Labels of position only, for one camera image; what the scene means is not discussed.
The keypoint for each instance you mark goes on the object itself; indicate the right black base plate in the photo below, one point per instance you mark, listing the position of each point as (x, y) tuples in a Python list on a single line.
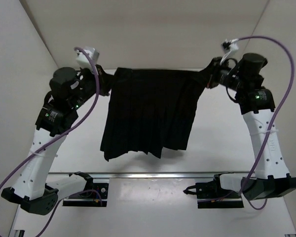
[(210, 195)]

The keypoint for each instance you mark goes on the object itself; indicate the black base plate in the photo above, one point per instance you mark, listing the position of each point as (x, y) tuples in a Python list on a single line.
[(97, 197), (210, 195)]

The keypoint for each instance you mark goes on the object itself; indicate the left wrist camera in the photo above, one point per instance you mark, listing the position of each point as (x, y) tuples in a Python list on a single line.
[(87, 56)]

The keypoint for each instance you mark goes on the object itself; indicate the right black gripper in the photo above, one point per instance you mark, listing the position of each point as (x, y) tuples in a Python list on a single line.
[(215, 69)]

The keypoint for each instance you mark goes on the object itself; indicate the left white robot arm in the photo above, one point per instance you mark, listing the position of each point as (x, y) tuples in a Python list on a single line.
[(69, 90)]

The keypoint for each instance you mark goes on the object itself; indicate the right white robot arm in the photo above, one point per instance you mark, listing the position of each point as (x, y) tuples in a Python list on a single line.
[(270, 177)]

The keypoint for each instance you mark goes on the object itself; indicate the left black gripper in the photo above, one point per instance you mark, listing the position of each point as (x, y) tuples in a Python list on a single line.
[(108, 79)]

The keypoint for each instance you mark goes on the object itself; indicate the aluminium front rail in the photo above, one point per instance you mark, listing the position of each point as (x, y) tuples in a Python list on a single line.
[(158, 175)]

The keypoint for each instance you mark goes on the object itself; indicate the black pleated skirt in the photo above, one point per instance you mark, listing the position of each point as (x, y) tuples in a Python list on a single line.
[(151, 109)]

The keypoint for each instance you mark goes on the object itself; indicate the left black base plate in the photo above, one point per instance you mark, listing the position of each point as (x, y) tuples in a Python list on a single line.
[(97, 197)]

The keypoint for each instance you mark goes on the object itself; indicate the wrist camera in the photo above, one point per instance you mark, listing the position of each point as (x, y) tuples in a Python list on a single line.
[(229, 47), (87, 56)]

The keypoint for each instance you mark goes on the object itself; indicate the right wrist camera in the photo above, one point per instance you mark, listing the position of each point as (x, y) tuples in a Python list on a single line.
[(229, 47)]

